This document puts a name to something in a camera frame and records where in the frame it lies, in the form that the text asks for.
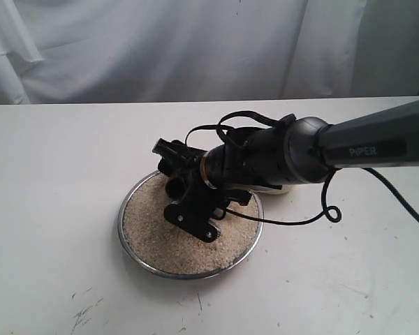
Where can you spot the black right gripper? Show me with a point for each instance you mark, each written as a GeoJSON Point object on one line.
{"type": "Point", "coordinates": [194, 206]}

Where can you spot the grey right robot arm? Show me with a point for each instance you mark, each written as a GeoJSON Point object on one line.
{"type": "Point", "coordinates": [277, 153]}

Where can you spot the round steel rice tray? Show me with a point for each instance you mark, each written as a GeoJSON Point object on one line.
{"type": "Point", "coordinates": [171, 244]}

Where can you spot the cream ceramic bowl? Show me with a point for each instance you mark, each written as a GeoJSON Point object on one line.
{"type": "Point", "coordinates": [276, 190]}

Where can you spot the white backdrop curtain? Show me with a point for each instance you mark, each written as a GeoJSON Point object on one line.
{"type": "Point", "coordinates": [154, 51]}

